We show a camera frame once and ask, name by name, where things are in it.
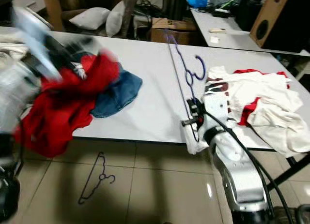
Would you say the purple hanger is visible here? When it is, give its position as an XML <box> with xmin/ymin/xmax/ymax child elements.
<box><xmin>164</xmin><ymin>30</ymin><xmax>208</xmax><ymax>143</ymax></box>
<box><xmin>77</xmin><ymin>151</ymin><xmax>117</xmax><ymax>206</ymax></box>

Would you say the plain red t-shirt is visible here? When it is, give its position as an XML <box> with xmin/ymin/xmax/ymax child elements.
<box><xmin>14</xmin><ymin>50</ymin><xmax>120</xmax><ymax>158</ymax></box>

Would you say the wide white pillow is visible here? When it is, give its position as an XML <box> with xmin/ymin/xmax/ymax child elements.
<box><xmin>68</xmin><ymin>7</ymin><xmax>111</xmax><ymax>31</ymax></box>

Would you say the red garment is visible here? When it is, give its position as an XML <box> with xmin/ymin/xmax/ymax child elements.
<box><xmin>232</xmin><ymin>68</ymin><xmax>291</xmax><ymax>127</ymax></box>

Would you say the narrow white pillow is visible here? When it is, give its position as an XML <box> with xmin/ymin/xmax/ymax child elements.
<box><xmin>106</xmin><ymin>0</ymin><xmax>127</xmax><ymax>37</ymax></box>

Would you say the blue denim garment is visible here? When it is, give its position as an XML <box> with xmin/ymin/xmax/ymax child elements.
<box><xmin>90</xmin><ymin>69</ymin><xmax>144</xmax><ymax>119</ymax></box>

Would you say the cream cloth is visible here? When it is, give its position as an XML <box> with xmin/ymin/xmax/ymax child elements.
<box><xmin>0</xmin><ymin>30</ymin><xmax>32</xmax><ymax>60</ymax></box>

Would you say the white desk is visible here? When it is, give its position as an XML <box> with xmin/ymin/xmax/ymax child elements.
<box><xmin>190</xmin><ymin>5</ymin><xmax>310</xmax><ymax>58</ymax></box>

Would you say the cardboard box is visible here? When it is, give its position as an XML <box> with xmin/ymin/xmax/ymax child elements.
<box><xmin>150</xmin><ymin>17</ymin><xmax>198</xmax><ymax>45</ymax></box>

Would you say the white remote control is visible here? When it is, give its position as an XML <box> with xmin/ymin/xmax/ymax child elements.
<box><xmin>207</xmin><ymin>27</ymin><xmax>228</xmax><ymax>34</ymax></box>

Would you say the crumpled white t-shirt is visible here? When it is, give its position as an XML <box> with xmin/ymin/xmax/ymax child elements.
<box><xmin>235</xmin><ymin>69</ymin><xmax>310</xmax><ymax>158</ymax></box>

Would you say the black desk device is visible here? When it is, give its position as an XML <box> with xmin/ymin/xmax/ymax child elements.
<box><xmin>212</xmin><ymin>5</ymin><xmax>235</xmax><ymax>18</ymax></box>

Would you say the wooden loudspeaker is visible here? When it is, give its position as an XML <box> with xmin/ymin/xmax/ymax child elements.
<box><xmin>249</xmin><ymin>0</ymin><xmax>310</xmax><ymax>54</ymax></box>

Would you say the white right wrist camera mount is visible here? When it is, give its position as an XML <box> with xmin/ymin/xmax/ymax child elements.
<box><xmin>203</xmin><ymin>91</ymin><xmax>232</xmax><ymax>130</ymax></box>

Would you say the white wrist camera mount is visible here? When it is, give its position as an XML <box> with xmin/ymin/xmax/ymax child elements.
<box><xmin>12</xmin><ymin>6</ymin><xmax>66</xmax><ymax>83</ymax></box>
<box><xmin>203</xmin><ymin>91</ymin><xmax>232</xmax><ymax>130</ymax></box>

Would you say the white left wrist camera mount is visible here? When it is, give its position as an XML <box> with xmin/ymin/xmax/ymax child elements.
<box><xmin>12</xmin><ymin>6</ymin><xmax>66</xmax><ymax>83</ymax></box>

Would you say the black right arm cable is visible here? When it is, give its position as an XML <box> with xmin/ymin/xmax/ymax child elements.
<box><xmin>205</xmin><ymin>109</ymin><xmax>296</xmax><ymax>224</ymax></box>

